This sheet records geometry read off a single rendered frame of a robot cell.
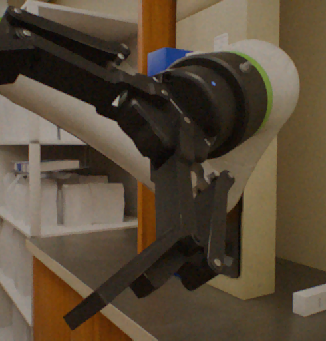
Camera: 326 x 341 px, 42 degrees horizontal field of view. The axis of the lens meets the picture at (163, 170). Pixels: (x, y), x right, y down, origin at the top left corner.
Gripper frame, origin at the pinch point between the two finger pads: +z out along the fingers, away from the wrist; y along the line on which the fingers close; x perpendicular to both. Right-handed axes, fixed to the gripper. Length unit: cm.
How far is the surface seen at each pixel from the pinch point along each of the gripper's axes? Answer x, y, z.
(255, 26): -8, 18, -95
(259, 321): -42, -35, -66
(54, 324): -126, -9, -80
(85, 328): -96, -15, -68
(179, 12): -25, 41, -109
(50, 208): -152, 38, -134
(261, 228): -38, -22, -86
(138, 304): -64, -17, -61
